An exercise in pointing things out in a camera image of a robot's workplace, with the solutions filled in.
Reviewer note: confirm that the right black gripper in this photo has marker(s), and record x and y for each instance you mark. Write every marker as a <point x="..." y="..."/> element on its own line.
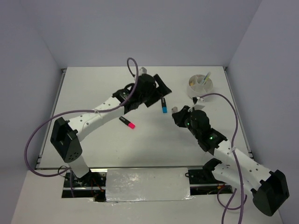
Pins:
<point x="179" y="116"/>

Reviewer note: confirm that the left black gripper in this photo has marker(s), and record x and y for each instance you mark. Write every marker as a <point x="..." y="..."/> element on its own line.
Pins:
<point x="159" y="91"/>

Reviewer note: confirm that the blue black highlighter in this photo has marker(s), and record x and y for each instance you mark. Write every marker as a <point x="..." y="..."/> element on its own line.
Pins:
<point x="164" y="106"/>

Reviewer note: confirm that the pink black highlighter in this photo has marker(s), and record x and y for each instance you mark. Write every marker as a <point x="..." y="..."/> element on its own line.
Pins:
<point x="127" y="122"/>

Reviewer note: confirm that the blue clear pen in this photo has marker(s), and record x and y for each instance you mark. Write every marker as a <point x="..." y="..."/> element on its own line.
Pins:
<point x="208" y="75"/>

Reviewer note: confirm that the white boxed eraser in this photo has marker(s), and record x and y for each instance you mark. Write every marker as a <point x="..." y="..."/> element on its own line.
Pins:
<point x="175" y="109"/>

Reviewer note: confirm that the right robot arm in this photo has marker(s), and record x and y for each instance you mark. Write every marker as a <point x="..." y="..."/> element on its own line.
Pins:
<point x="268" y="189"/>

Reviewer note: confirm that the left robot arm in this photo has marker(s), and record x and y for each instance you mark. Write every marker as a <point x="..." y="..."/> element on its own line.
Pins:
<point x="67" y="135"/>

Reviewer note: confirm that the white round divided organizer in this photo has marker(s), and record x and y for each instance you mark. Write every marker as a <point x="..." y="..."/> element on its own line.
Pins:
<point x="197" y="89"/>

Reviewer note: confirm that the silver foil sheet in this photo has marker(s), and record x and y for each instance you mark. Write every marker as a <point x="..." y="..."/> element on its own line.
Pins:
<point x="147" y="185"/>

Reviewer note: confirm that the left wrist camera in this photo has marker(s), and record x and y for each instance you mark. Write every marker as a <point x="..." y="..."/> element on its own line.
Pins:
<point x="143" y="70"/>

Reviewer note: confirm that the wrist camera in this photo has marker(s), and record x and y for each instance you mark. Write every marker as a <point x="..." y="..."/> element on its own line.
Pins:
<point x="143" y="70"/>
<point x="198" y="104"/>

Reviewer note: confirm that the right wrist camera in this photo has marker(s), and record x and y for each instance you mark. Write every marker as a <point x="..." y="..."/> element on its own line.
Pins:
<point x="198" y="104"/>

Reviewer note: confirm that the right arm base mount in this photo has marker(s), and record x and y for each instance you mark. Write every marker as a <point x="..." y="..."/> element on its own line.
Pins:
<point x="202" y="183"/>

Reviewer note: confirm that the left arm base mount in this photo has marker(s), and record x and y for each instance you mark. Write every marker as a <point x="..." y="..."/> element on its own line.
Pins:
<point x="95" y="189"/>

